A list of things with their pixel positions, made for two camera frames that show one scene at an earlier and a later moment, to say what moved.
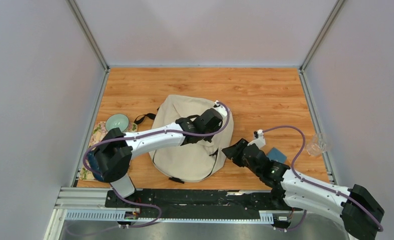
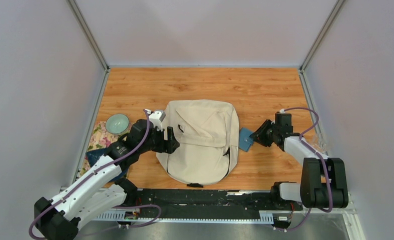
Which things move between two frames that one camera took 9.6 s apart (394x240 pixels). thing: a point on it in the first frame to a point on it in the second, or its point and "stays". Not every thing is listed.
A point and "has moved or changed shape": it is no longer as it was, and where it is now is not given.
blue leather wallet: (274, 154) to (245, 141)
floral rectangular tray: (99, 131) stays
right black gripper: (234, 152) to (258, 136)
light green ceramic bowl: (117, 120) stays
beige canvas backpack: (195, 160) has moved or changed shape
